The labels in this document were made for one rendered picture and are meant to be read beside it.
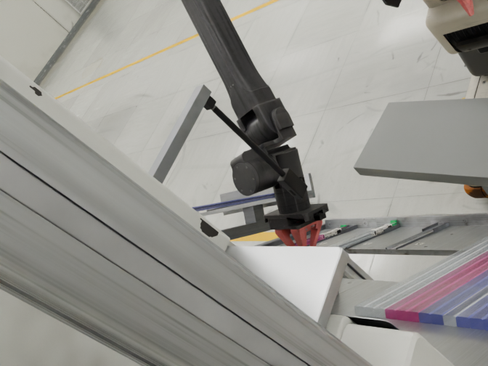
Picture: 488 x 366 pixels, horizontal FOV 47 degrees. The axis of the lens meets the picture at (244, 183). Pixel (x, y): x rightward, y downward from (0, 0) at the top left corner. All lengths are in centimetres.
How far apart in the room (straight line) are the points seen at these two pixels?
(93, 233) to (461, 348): 46
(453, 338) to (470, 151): 90
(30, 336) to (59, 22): 937
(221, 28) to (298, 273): 73
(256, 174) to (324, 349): 69
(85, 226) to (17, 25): 919
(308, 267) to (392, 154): 127
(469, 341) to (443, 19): 106
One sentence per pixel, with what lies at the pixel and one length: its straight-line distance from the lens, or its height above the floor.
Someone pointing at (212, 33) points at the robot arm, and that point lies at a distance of 100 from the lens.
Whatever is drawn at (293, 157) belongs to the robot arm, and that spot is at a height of 108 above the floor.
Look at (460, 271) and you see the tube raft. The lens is 79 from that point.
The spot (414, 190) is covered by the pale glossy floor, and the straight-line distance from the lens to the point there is 232.
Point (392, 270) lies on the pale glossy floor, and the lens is 215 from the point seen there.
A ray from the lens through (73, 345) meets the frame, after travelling 32.
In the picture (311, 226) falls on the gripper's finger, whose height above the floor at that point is 98.
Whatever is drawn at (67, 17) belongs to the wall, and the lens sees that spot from 974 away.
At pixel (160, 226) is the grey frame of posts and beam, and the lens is 17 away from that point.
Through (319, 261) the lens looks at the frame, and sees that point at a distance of 31.
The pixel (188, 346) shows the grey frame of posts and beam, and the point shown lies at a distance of 18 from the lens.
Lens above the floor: 160
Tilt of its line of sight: 31 degrees down
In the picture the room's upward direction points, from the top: 48 degrees counter-clockwise
